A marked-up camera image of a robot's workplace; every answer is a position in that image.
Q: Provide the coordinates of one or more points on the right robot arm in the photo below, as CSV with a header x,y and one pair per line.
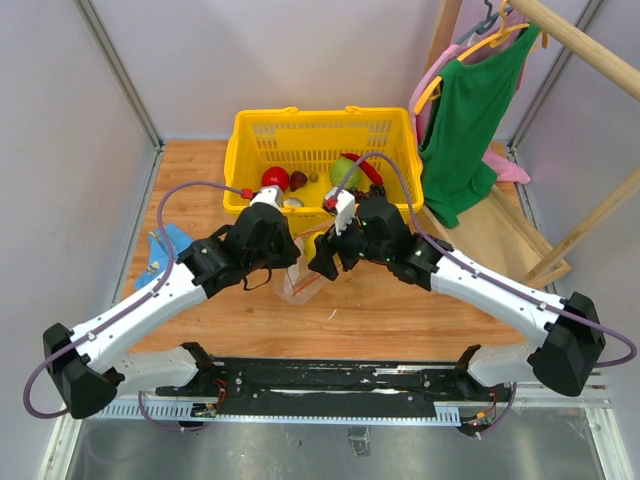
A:
x,y
563,339

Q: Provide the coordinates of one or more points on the pink shirt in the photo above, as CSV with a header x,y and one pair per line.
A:
x,y
505,170

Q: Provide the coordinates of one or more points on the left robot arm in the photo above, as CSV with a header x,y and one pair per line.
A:
x,y
90,363

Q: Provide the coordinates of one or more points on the dark grape bunch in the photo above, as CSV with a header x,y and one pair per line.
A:
x,y
373,191

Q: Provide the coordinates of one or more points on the dark red fig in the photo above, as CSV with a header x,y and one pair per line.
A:
x,y
297,180

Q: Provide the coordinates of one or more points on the clear zip top bag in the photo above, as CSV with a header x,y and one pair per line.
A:
x,y
297,284

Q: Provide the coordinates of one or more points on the green tank top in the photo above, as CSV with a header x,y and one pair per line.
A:
x,y
474,98

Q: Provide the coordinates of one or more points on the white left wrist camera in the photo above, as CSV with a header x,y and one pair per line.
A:
x,y
269,195

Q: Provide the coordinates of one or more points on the wooden clothes rack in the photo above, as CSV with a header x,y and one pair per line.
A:
x,y
501,231

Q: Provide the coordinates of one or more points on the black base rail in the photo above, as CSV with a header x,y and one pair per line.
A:
x,y
336,386

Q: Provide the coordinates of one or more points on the yellow lemon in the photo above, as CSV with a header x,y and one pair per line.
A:
x,y
310,248

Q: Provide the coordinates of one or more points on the yellow plastic basket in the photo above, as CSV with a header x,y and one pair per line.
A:
x,y
311,142

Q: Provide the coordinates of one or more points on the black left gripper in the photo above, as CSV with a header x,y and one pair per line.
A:
x,y
290,251

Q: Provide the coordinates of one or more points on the yellow hanger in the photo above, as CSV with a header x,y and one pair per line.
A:
x,y
433,90

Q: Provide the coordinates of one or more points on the blue cloth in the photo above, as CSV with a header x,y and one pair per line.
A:
x,y
159,254

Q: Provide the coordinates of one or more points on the red apple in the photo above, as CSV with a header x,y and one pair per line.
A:
x,y
276,176

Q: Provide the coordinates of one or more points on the white cable duct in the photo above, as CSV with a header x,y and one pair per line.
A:
x,y
193,412

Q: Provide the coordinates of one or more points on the green cabbage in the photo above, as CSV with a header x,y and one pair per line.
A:
x,y
338,173

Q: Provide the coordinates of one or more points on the grey hanger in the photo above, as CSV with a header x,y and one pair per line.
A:
x,y
482,27

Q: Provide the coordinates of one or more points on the red chili pepper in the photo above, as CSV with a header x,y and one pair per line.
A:
x,y
370,171

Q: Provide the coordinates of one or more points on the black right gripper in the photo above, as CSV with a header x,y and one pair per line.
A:
x,y
323,261

